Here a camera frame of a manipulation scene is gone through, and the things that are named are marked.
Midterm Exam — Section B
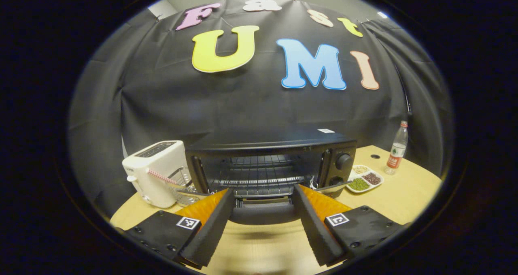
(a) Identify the black electric oven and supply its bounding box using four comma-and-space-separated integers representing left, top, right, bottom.
176, 128, 358, 226

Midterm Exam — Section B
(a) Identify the red white striped straw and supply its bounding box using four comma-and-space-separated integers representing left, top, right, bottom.
147, 168, 179, 186

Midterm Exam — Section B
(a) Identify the white divided bean dish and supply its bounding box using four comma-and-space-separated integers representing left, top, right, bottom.
346, 164, 384, 194

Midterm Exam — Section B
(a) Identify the clear plastic water bottle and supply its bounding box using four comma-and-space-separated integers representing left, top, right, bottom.
384, 120, 410, 176

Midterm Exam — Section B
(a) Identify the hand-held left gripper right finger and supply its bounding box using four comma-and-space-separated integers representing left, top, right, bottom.
293, 184, 406, 267

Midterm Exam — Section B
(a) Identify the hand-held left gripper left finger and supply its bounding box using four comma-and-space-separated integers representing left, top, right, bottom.
123, 188, 235, 268

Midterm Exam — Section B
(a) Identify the white toaster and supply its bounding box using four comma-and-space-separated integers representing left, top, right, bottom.
122, 140, 193, 209

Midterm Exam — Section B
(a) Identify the black backdrop cloth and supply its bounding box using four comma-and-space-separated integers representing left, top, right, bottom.
67, 0, 454, 219

